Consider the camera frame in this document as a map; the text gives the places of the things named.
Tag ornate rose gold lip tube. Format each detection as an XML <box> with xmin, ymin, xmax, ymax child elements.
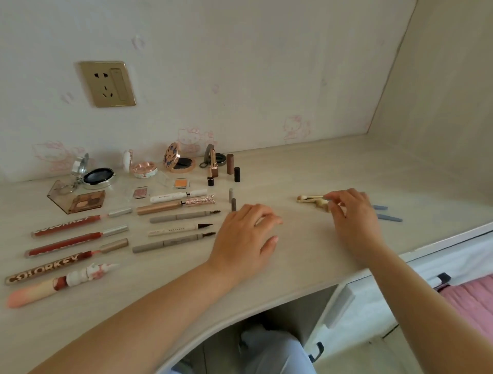
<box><xmin>136</xmin><ymin>194</ymin><xmax>216</xmax><ymax>216</ymax></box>

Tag white cabinet door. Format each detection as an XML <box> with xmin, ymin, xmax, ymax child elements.
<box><xmin>304</xmin><ymin>275</ymin><xmax>401</xmax><ymax>363</ymax></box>

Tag brown lipstick tube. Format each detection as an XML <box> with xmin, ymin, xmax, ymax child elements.
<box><xmin>207</xmin><ymin>149</ymin><xmax>220</xmax><ymax>179</ymax></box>

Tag gold wall socket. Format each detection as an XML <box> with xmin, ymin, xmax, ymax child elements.
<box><xmin>78</xmin><ymin>61</ymin><xmax>138</xmax><ymax>108</ymax></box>

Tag pink blue patterned compact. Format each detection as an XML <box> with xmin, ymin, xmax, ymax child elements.
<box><xmin>162</xmin><ymin>141</ymin><xmax>196</xmax><ymax>174</ymax></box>

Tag person's right hand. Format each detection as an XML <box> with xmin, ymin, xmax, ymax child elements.
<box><xmin>323</xmin><ymin>188</ymin><xmax>387</xmax><ymax>264</ymax></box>

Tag small dark round compact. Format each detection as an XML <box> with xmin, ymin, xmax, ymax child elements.
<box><xmin>199</xmin><ymin>143</ymin><xmax>228</xmax><ymax>170</ymax></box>

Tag black cabinet door handle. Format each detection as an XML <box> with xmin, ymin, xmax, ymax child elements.
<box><xmin>308</xmin><ymin>342</ymin><xmax>325</xmax><ymax>364</ymax></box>

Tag white grey eyeliner pen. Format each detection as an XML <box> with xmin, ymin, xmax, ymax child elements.
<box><xmin>148</xmin><ymin>223</ymin><xmax>215</xmax><ymax>237</ymax></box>

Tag white concealer tube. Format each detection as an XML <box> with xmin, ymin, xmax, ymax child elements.
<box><xmin>149</xmin><ymin>189</ymin><xmax>208</xmax><ymax>204</ymax></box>

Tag brown Colorkey lip gloss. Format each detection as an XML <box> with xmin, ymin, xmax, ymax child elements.
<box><xmin>5</xmin><ymin>238</ymin><xmax>130</xmax><ymax>286</ymax></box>

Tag person's right forearm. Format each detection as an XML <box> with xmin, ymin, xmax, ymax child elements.
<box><xmin>364</xmin><ymin>246</ymin><xmax>493</xmax><ymax>374</ymax></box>

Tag person's left forearm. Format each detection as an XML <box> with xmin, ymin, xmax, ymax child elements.
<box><xmin>29</xmin><ymin>261</ymin><xmax>236</xmax><ymax>374</ymax></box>

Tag orange single eyeshadow pan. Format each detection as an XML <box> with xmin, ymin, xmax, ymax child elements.
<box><xmin>158</xmin><ymin>171</ymin><xmax>192</xmax><ymax>191</ymax></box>

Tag white drawer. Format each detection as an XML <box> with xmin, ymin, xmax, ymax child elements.
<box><xmin>400</xmin><ymin>227</ymin><xmax>493</xmax><ymax>290</ymax></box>

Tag white floral round compact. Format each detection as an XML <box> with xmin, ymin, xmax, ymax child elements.
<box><xmin>122</xmin><ymin>149</ymin><xmax>159</xmax><ymax>180</ymax></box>

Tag light wooden table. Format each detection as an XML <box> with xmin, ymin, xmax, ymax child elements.
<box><xmin>0</xmin><ymin>133</ymin><xmax>493</xmax><ymax>374</ymax></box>

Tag grey slim eyeliner pencil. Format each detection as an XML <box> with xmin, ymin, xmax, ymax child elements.
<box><xmin>149</xmin><ymin>210</ymin><xmax>222</xmax><ymax>225</ymax></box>

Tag light grey trousers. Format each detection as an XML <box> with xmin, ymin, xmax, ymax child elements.
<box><xmin>238</xmin><ymin>325</ymin><xmax>317</xmax><ymax>374</ymax></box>

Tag silver round cushion compact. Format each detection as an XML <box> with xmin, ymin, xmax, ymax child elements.
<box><xmin>58</xmin><ymin>153</ymin><xmax>116</xmax><ymax>195</ymax></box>

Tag person's left hand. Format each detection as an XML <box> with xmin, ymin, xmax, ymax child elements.
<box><xmin>207</xmin><ymin>204</ymin><xmax>284</xmax><ymax>285</ymax></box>

